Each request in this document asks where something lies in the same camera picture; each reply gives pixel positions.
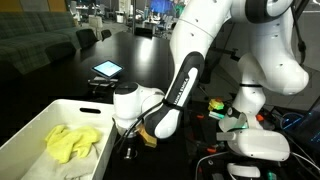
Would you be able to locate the green plaid sofa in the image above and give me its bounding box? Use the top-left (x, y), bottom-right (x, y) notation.
top-left (0, 10), bottom-right (84, 75)

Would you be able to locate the black boom bar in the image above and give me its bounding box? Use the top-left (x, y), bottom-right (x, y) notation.
top-left (209, 46), bottom-right (244, 63)

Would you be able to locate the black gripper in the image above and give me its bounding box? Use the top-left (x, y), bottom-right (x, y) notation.
top-left (123, 135), bottom-right (139, 152)

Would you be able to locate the white floor lamp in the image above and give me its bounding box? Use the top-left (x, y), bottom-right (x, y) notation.
top-left (88, 14), bottom-right (104, 38)

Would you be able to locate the teal flat object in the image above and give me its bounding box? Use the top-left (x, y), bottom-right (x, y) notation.
top-left (208, 111), bottom-right (225, 120)

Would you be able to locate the white terry cloth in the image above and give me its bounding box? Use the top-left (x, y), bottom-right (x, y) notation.
top-left (21, 143), bottom-right (103, 180)

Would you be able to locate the tablet with bright screen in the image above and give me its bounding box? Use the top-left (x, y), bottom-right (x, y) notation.
top-left (91, 59), bottom-right (125, 80)

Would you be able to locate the black clamp orange handle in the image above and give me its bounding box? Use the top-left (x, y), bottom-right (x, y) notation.
top-left (204, 146), bottom-right (218, 155)

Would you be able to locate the blue background screen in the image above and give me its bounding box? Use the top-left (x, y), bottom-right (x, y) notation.
top-left (148, 0), bottom-right (176, 14)

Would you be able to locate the colourful toy block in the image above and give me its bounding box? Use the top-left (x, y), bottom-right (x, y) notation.
top-left (207, 97), bottom-right (225, 113)

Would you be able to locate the yellow microfibre cloth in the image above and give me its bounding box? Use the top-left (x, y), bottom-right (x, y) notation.
top-left (44, 124), bottom-right (103, 164)

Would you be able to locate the white plastic box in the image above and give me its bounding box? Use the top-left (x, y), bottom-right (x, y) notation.
top-left (0, 98), bottom-right (120, 180)

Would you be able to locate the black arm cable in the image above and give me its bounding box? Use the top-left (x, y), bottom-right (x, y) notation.
top-left (114, 98), bottom-right (188, 154)

